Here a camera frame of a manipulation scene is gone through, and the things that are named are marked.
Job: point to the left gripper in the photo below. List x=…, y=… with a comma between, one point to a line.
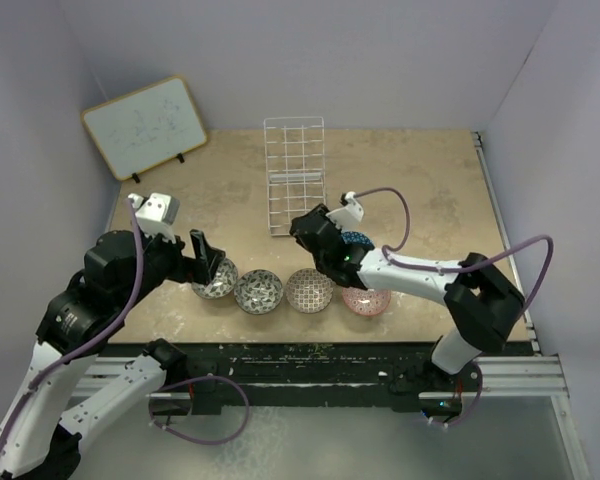
x=200, y=268

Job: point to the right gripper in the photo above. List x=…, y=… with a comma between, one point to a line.
x=322, y=211

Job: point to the red patterned bowl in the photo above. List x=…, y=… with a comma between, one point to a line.
x=366, y=302

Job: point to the white wire dish rack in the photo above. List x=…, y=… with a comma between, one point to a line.
x=295, y=168

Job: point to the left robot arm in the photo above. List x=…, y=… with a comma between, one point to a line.
x=42, y=437

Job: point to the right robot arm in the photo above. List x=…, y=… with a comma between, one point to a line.
x=483, y=304

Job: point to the grey leaf bowl left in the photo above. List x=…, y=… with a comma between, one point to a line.
x=221, y=285

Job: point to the grey leaf bowl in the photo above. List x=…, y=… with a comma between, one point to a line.
x=221, y=285
x=258, y=292

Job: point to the brown patterned bowl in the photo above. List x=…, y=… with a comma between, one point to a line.
x=309, y=291

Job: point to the yellow framed whiteboard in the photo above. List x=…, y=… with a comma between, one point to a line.
x=145, y=128

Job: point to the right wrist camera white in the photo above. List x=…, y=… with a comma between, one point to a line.
x=349, y=215

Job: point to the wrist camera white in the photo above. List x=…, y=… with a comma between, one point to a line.
x=349, y=215
x=156, y=214

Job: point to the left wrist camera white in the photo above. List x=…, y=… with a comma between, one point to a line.
x=156, y=214

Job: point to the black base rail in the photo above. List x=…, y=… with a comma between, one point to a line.
x=395, y=375

